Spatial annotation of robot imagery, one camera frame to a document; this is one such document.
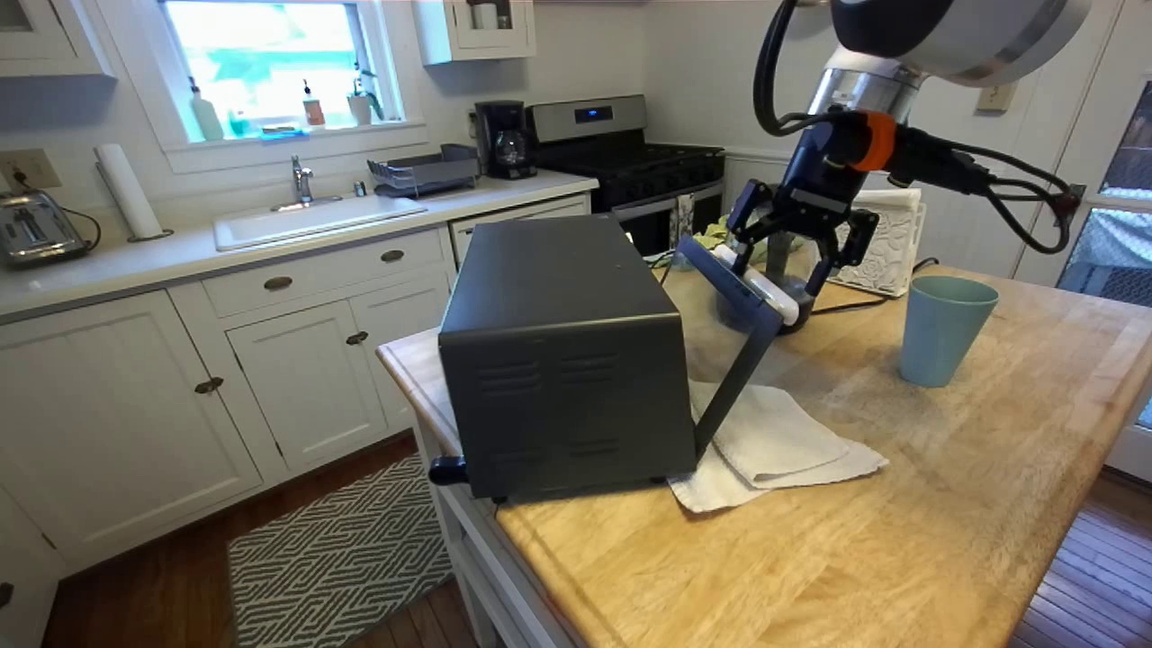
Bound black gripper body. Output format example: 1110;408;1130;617
766;178;864;245

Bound dark grey toaster oven body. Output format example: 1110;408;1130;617
436;212;702;504

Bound white glass patio door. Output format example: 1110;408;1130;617
1056;0;1152;486

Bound green cloth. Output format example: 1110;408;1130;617
690;212;739;263

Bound white embossed paper towel pack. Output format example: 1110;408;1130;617
836;179;930;303

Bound stainless black stove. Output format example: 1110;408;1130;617
527;95;732;260

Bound teal plastic cup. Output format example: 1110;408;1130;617
896;275;1002;393

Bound white folded cloth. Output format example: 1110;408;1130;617
666;380;894;519

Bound black coffee maker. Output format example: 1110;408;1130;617
469;99;541;183

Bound grey dish rack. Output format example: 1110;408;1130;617
367;141;481;202

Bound white spray bottle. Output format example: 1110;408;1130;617
344;66;390;130

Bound white kitchen island base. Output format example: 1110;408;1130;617
406;408;581;648

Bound white kitchen sink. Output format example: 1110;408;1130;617
211;195;427;252

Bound chrome faucet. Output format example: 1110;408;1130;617
284;156;320;210

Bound white framed window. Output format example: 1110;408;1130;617
156;0;406;147

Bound grey patterned rug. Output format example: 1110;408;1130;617
228;449;456;648

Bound white soap bottle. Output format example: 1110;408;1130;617
182;76;228;144

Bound white paper towel roll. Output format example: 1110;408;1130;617
89;141;174;245

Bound white kitchen base cabinets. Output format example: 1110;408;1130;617
0;172;602;585

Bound black table cable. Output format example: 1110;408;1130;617
804;288;900;320

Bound blue wrist mount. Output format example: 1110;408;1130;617
784;111;871;202

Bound black orange cable plug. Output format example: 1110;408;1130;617
852;108;1002;195

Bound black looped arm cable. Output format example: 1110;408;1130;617
751;0;838;137

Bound black hanging cable bundle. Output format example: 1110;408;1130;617
983;147;1092;260

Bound wall light switch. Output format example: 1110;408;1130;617
972;81;1019;120

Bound white glass wall cabinet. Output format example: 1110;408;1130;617
410;0;541;68

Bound black toaster cord plug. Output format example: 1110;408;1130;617
425;455;474;489

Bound wall outlet plate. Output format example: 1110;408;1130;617
0;144;66;195

